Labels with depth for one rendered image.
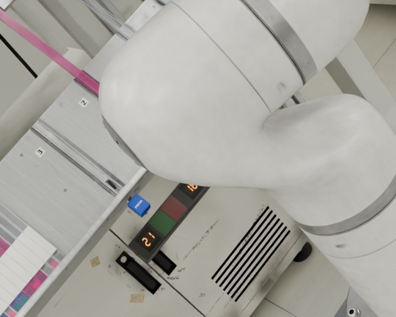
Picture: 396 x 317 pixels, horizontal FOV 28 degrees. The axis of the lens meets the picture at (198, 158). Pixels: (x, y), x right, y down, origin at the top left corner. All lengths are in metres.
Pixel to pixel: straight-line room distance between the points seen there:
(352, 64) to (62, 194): 0.69
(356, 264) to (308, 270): 1.26
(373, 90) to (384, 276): 1.01
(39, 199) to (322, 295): 0.85
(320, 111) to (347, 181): 0.07
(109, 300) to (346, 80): 0.68
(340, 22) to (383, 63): 1.80
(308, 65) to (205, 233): 1.19
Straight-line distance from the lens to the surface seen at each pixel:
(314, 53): 0.60
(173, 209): 1.28
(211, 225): 1.77
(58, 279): 1.27
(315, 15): 0.58
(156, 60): 0.58
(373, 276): 0.74
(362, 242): 0.70
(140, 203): 1.26
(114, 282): 1.69
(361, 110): 0.68
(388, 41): 2.47
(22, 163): 1.32
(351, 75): 1.66
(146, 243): 1.27
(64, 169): 1.31
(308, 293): 1.95
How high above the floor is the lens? 1.35
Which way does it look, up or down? 31 degrees down
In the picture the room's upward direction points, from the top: 43 degrees counter-clockwise
